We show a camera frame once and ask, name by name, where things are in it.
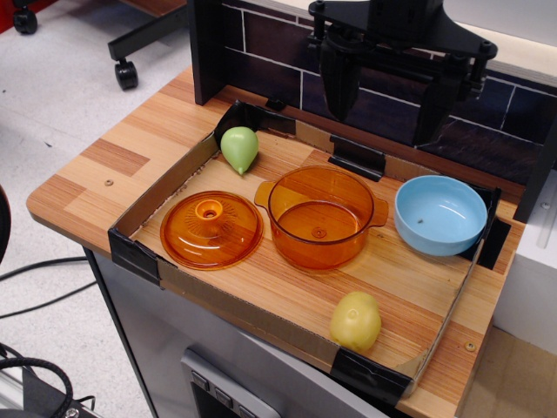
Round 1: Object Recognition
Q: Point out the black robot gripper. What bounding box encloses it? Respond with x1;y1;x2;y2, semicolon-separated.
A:
308;1;498;146

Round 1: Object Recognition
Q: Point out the orange transparent pot lid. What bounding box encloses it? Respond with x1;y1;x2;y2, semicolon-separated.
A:
159;191;264;270

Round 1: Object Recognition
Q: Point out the orange transparent pot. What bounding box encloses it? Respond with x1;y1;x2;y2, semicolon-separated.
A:
254;165;389;270

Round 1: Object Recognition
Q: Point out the light blue bowl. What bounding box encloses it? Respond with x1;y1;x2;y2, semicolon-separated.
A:
394;175;487;256

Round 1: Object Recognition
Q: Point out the cardboard fence with black tape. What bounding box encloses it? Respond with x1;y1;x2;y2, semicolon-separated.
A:
109;102;524;417

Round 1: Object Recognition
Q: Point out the green plastic pear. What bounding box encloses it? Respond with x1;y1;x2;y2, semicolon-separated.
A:
220;126;259;175

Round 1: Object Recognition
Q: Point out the yellow plastic potato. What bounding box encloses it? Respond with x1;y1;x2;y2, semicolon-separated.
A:
330;292;382;353

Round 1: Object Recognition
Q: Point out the black chair base with casters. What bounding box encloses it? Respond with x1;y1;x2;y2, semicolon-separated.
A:
11;0;189;91

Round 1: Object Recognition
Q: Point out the black floor cable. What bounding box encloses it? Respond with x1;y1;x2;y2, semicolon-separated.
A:
0;256;99;320

